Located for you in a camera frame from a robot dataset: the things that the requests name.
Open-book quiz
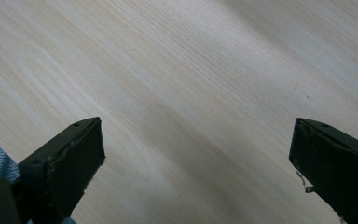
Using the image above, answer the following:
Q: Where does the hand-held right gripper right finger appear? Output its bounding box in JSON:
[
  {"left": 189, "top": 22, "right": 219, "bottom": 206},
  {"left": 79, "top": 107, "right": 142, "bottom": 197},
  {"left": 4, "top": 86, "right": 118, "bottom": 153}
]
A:
[{"left": 288, "top": 117, "right": 358, "bottom": 224}]

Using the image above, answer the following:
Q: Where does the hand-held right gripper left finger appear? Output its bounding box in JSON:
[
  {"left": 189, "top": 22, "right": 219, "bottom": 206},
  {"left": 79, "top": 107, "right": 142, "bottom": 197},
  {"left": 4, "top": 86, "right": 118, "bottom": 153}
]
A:
[{"left": 12, "top": 116, "right": 106, "bottom": 224}]

